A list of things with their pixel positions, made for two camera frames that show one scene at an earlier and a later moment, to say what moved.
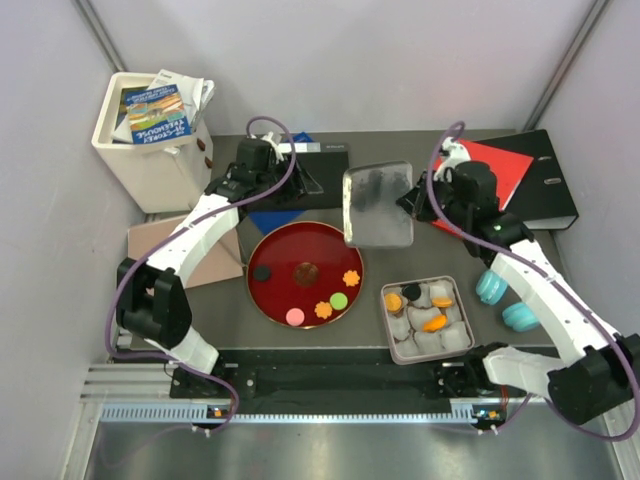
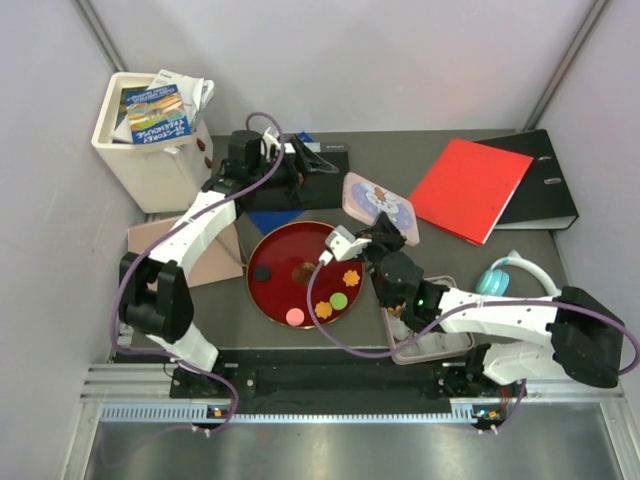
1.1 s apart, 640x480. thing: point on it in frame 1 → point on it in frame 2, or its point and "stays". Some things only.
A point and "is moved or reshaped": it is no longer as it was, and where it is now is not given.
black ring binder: [542, 197] stays
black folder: [327, 164] stays
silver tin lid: [372, 215] is moved or reshaped
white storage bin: [164, 176] stays
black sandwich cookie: [262, 273] stays
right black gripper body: [444, 193] → [377, 249]
